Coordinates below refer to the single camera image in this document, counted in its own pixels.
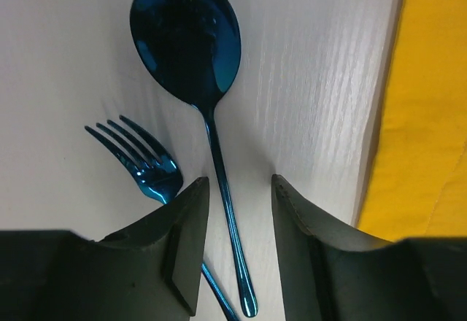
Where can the blue metallic fork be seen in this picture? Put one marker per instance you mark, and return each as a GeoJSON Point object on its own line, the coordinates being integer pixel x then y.
{"type": "Point", "coordinates": [153, 168]}

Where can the blue metallic spoon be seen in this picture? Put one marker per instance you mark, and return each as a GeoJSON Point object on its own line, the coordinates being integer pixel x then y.
{"type": "Point", "coordinates": [193, 49]}

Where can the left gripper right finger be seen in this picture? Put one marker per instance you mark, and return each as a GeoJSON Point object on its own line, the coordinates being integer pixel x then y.
{"type": "Point", "coordinates": [332, 271]}

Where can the yellow Pikachu cloth placemat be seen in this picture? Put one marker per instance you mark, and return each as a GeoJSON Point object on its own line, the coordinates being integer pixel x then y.
{"type": "Point", "coordinates": [418, 181]}

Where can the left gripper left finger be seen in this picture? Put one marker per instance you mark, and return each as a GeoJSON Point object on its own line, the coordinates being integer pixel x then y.
{"type": "Point", "coordinates": [41, 275]}

